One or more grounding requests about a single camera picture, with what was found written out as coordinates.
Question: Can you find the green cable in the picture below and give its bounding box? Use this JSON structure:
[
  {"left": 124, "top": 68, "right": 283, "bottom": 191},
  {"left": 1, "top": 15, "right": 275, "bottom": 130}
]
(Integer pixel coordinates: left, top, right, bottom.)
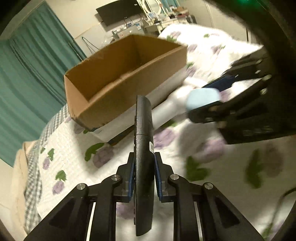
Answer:
[{"left": 261, "top": 187, "right": 296, "bottom": 241}]

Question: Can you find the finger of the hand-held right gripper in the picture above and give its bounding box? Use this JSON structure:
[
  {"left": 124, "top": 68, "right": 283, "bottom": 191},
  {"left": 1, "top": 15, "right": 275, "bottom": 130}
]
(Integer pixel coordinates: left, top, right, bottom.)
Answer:
[
  {"left": 201, "top": 50, "right": 274, "bottom": 92},
  {"left": 188, "top": 80, "right": 271, "bottom": 125}
]

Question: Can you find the white oval mirror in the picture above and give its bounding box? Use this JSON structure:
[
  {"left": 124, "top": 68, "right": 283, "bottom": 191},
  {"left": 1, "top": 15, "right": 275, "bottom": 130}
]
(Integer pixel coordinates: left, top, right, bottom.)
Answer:
[{"left": 139, "top": 0, "right": 163, "bottom": 15}]

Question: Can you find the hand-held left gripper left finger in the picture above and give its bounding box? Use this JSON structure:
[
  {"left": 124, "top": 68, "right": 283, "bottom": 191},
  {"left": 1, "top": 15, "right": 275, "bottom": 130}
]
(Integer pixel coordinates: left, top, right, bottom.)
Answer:
[{"left": 23, "top": 152, "right": 136, "bottom": 241}]

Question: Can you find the grey checked blanket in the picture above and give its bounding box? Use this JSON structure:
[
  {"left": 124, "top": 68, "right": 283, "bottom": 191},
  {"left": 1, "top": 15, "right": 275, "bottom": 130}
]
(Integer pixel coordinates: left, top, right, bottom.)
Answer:
[{"left": 23, "top": 104, "right": 70, "bottom": 235}]

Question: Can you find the black remote control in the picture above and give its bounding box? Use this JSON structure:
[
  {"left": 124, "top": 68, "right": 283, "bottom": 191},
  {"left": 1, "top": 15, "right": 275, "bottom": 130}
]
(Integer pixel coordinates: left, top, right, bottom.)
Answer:
[{"left": 133, "top": 95, "right": 154, "bottom": 237}]

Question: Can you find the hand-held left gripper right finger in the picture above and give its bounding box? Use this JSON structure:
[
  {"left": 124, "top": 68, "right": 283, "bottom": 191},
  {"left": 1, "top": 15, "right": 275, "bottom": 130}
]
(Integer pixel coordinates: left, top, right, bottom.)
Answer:
[{"left": 154, "top": 152, "right": 264, "bottom": 241}]

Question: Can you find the brown cardboard box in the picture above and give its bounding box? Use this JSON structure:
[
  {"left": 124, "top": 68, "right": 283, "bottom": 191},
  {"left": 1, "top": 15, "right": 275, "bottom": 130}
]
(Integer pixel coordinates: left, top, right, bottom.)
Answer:
[{"left": 64, "top": 34, "right": 188, "bottom": 143}]

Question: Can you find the beige pillow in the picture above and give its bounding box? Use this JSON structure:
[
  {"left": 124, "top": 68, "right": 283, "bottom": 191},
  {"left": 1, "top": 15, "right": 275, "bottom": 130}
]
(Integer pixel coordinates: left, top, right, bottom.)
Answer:
[{"left": 10, "top": 141, "right": 40, "bottom": 232}]

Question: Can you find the cluttered dresser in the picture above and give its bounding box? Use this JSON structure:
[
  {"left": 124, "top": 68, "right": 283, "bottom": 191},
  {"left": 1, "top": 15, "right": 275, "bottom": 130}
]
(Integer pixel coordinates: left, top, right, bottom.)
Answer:
[{"left": 111, "top": 7, "right": 197, "bottom": 39}]

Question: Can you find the teal curtain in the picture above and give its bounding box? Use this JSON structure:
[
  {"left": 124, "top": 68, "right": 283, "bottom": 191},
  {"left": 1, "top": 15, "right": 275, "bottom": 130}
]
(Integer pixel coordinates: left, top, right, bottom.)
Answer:
[{"left": 0, "top": 3, "right": 88, "bottom": 167}]

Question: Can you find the white floral quilt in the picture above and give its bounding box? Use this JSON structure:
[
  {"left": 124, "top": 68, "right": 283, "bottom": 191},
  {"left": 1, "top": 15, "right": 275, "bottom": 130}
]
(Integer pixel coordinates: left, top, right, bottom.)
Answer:
[{"left": 37, "top": 23, "right": 296, "bottom": 241}]

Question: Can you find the black wall television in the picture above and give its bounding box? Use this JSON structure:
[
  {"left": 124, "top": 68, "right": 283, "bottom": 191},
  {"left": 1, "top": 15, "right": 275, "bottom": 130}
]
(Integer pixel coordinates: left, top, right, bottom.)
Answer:
[{"left": 96, "top": 0, "right": 142, "bottom": 26}]

